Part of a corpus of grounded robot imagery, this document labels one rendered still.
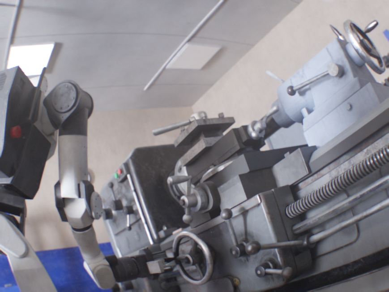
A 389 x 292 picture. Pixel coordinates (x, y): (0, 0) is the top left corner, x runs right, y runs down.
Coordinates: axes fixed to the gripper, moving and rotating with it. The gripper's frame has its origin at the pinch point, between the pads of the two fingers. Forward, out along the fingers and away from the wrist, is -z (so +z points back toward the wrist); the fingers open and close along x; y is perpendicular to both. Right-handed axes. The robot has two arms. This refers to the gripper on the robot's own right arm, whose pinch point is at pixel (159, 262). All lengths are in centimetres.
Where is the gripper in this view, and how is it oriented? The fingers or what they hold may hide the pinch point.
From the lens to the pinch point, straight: 125.3
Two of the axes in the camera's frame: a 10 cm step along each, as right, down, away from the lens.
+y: -5.4, 3.1, 7.8
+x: -2.5, -9.5, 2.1
